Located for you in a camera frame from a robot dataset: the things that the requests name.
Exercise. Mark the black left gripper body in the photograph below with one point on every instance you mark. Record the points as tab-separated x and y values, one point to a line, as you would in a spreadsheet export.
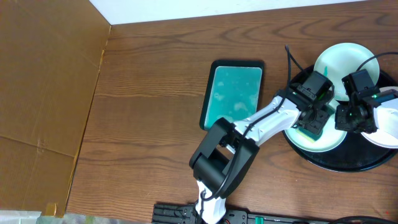
313	121

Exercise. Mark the green yellow sponge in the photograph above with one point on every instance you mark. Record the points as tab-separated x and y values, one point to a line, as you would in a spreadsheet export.
308	135

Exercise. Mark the white pink plate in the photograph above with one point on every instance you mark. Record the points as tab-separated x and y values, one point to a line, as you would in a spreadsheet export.
382	137

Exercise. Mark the mint green plate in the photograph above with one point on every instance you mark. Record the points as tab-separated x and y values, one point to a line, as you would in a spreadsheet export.
340	60
330	137

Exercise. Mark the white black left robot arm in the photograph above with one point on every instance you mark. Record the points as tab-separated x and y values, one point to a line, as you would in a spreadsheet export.
226	153

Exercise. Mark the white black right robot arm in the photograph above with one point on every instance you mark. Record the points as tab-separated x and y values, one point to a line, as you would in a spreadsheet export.
368	111

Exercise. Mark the round black serving tray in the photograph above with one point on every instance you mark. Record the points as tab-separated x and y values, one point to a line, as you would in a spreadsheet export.
354	154

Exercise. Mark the brown cardboard panel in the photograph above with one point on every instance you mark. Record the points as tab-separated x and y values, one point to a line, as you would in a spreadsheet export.
51	55

